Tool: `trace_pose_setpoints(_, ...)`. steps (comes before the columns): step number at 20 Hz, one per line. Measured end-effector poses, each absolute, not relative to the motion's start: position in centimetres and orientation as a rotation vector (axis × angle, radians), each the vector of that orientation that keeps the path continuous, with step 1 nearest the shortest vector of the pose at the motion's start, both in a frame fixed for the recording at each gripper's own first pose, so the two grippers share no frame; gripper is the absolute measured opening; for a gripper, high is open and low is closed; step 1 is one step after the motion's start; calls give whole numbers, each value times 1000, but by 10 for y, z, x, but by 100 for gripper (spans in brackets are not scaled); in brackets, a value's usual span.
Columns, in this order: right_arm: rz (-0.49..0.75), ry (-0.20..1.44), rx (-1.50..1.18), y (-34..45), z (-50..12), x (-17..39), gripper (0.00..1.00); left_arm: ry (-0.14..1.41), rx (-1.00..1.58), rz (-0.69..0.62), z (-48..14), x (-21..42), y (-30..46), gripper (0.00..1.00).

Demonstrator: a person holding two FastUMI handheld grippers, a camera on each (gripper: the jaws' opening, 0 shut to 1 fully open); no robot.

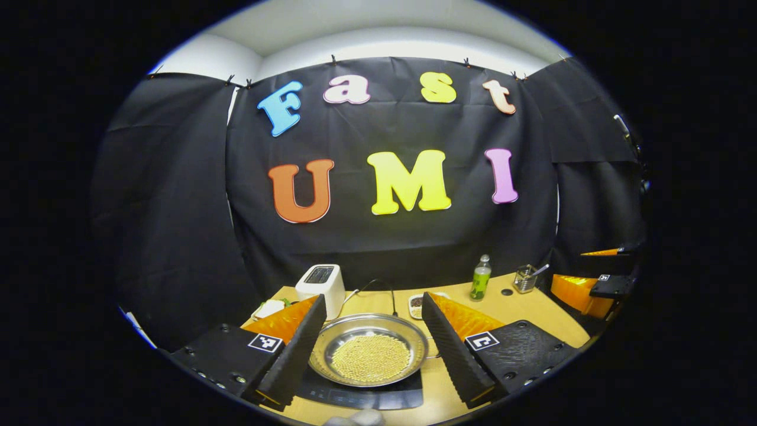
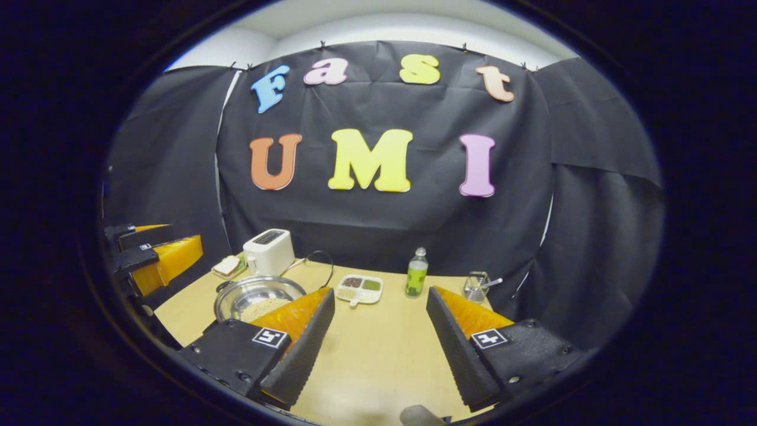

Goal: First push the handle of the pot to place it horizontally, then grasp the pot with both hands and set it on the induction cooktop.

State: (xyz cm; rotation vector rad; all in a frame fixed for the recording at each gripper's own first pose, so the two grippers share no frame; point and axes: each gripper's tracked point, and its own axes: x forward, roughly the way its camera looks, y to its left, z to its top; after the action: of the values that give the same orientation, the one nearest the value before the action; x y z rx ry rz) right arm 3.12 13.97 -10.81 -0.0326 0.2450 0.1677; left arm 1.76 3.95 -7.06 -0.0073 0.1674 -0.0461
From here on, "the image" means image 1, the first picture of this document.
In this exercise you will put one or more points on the metal spoon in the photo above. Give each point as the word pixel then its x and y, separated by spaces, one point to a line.
pixel 541 270

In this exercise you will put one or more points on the green label drink bottle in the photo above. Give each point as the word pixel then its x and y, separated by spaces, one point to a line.
pixel 480 284

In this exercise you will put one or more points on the white divided dish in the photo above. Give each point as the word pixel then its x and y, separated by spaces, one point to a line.
pixel 416 310

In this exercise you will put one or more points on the black induction cooktop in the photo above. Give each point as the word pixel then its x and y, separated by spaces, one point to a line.
pixel 366 397

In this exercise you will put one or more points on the small food plate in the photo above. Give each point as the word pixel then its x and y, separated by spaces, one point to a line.
pixel 269 310

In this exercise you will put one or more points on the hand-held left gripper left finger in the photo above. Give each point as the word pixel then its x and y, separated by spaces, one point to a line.
pixel 230 355

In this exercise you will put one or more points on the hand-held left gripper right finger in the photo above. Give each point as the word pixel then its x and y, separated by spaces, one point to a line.
pixel 520 355

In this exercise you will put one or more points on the white toaster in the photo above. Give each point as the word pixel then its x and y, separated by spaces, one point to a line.
pixel 319 290

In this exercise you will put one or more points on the heap of soybeans in pot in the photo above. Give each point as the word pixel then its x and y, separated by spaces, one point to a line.
pixel 369 358

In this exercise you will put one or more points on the bread slice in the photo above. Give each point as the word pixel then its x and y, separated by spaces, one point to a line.
pixel 270 307

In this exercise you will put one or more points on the stainless steel pot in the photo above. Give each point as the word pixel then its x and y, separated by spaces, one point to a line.
pixel 355 326

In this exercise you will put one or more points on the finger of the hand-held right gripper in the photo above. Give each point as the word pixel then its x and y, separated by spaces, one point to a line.
pixel 609 252
pixel 582 293

